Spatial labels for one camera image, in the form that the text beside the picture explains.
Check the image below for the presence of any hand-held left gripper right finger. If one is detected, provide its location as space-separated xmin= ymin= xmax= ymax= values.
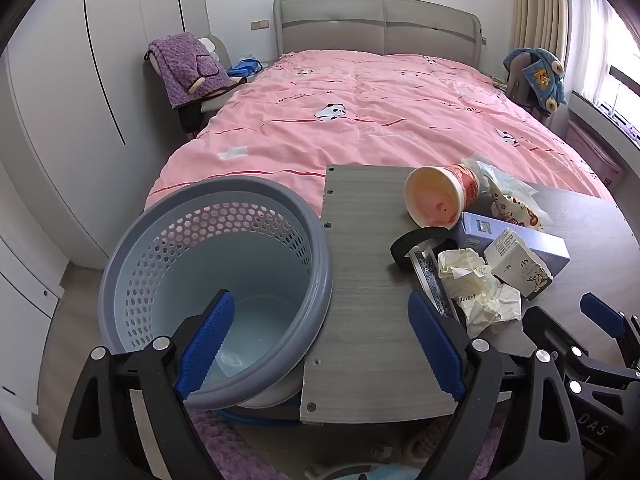
xmin=407 ymin=291 xmax=586 ymax=480

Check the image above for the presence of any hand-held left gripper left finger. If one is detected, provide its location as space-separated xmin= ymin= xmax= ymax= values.
xmin=54 ymin=287 xmax=236 ymax=480

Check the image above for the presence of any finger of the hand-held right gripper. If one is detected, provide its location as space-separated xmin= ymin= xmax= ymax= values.
xmin=522 ymin=305 xmax=601 ymax=363
xmin=580 ymin=292 xmax=640 ymax=358

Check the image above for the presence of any cream paper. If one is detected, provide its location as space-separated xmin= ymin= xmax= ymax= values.
xmin=438 ymin=248 xmax=522 ymax=338

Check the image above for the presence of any small white carton box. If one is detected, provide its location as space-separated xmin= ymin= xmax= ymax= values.
xmin=483 ymin=228 xmax=553 ymax=301

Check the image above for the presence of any long blue carton box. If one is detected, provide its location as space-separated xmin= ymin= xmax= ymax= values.
xmin=459 ymin=211 xmax=571 ymax=278

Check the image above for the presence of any silver patterned packet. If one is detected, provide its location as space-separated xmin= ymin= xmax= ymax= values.
xmin=407 ymin=247 xmax=463 ymax=323

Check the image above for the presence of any black tape ring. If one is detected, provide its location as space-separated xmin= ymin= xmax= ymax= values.
xmin=390 ymin=228 xmax=458 ymax=273

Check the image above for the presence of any grey perforated plastic basket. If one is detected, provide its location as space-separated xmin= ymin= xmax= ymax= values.
xmin=98 ymin=177 xmax=334 ymax=411

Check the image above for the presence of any red patterned snack wrapper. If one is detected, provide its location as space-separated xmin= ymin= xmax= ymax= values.
xmin=487 ymin=185 xmax=551 ymax=232

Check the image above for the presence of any orange striped paper cup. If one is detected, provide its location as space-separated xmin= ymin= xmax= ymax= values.
xmin=404 ymin=162 xmax=483 ymax=229

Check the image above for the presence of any white plastic bag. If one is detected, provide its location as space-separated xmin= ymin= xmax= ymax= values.
xmin=465 ymin=157 xmax=538 ymax=202

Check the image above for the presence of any white drawer cabinet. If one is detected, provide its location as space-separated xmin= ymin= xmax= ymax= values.
xmin=0 ymin=230 xmax=66 ymax=413

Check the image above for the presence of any white window sill cabinet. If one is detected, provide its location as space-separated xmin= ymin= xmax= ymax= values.
xmin=567 ymin=91 xmax=640 ymax=176

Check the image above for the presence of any pink printed duvet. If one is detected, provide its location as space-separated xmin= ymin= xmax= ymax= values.
xmin=145 ymin=50 xmax=626 ymax=213

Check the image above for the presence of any blue plush garment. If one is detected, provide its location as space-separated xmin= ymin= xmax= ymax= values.
xmin=502 ymin=49 xmax=567 ymax=118

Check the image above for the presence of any grey chair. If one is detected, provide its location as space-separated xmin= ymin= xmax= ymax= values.
xmin=507 ymin=55 xmax=546 ymax=121
xmin=145 ymin=35 xmax=241 ymax=136

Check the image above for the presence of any window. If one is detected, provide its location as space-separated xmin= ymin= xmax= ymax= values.
xmin=570 ymin=0 xmax=640 ymax=136

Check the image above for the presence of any white wardrobe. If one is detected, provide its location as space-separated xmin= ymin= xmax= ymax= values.
xmin=0 ymin=0 xmax=211 ymax=271

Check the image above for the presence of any blue bag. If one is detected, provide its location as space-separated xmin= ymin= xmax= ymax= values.
xmin=227 ymin=57 xmax=263 ymax=79

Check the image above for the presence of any purple fleece robe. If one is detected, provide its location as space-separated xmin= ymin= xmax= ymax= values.
xmin=146 ymin=32 xmax=231 ymax=110

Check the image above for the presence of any beige curtain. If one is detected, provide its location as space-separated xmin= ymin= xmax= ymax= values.
xmin=512 ymin=0 xmax=571 ymax=61

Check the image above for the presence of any grey padded headboard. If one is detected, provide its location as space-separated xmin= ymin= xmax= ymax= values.
xmin=272 ymin=0 xmax=483 ymax=71

